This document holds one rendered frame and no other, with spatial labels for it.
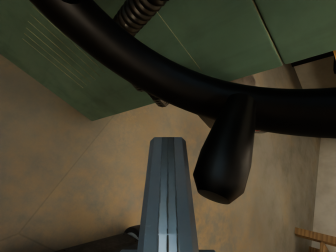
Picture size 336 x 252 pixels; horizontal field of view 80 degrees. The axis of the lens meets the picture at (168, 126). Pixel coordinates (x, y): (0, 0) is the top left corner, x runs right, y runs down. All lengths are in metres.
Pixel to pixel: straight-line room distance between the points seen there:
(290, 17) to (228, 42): 0.08
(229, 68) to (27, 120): 0.67
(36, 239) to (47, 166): 0.23
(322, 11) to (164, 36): 0.21
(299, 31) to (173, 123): 0.89
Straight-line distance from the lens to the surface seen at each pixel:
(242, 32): 0.32
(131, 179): 0.96
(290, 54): 0.33
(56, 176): 0.83
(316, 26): 0.31
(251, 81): 0.47
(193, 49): 0.36
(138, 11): 0.19
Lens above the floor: 0.81
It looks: 48 degrees down
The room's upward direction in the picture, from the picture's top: 82 degrees clockwise
